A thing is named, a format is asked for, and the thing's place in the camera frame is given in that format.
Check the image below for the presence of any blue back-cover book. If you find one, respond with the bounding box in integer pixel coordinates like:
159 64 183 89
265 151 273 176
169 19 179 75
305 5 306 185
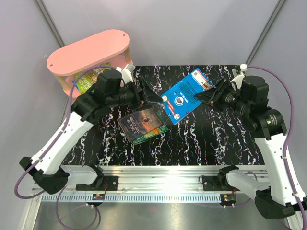
161 68 214 125

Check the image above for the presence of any dark Tale of Two Cities book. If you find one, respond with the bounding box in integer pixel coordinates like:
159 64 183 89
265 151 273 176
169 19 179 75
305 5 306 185
118 108 163 142

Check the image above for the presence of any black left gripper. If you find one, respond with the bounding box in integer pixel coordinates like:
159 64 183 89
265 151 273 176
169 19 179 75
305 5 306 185
107 75 163 112

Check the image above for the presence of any blue 26-storey treehouse book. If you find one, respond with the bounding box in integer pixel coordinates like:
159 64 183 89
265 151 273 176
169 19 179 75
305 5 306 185
71 80 81 92

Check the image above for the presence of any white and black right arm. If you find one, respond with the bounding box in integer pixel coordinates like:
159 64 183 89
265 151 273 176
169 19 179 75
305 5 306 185
195 76 307 219

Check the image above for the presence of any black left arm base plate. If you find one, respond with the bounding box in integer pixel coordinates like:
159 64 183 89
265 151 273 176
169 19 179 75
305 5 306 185
101 175 119 191

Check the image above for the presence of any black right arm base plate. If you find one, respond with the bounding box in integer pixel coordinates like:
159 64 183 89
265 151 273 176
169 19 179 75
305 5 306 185
201 176 222 192

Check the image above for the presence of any aluminium mounting rail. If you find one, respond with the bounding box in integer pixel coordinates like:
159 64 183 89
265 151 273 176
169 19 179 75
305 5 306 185
31 164 276 204

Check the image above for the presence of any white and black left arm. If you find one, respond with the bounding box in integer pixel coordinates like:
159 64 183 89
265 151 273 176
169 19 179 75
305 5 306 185
20 67 163 195

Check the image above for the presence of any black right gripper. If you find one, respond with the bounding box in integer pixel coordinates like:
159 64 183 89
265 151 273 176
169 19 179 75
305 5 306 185
194 78 251 116

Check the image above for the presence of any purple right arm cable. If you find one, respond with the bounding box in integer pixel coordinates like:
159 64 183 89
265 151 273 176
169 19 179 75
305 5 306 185
247 65 307 228

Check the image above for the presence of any green 65-storey treehouse book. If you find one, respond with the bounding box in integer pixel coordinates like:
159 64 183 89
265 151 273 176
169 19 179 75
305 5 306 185
78 68 106 94

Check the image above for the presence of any right small circuit board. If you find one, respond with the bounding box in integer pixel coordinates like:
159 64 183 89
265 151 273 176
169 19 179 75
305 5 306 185
221 194 236 202

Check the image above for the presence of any green bottom book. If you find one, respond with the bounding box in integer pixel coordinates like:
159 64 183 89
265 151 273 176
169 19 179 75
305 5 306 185
132 111 169 144

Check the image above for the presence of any small circuit board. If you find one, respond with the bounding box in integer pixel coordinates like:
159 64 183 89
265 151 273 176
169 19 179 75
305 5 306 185
92 194 105 200
221 194 236 202

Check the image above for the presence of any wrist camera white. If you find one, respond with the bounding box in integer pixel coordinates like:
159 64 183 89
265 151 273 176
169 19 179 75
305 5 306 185
230 63 248 91
116 64 135 84

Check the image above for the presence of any pink three-tier shelf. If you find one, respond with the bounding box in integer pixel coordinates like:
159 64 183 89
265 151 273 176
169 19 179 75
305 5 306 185
47 29 133 95

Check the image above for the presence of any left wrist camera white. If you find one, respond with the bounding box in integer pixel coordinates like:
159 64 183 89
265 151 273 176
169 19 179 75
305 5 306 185
116 64 135 84

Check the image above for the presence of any left small circuit board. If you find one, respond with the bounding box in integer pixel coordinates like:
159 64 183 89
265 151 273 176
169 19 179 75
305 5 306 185
92 194 105 200

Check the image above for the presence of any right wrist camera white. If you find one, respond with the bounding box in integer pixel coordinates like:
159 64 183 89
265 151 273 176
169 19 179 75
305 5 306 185
230 63 248 91

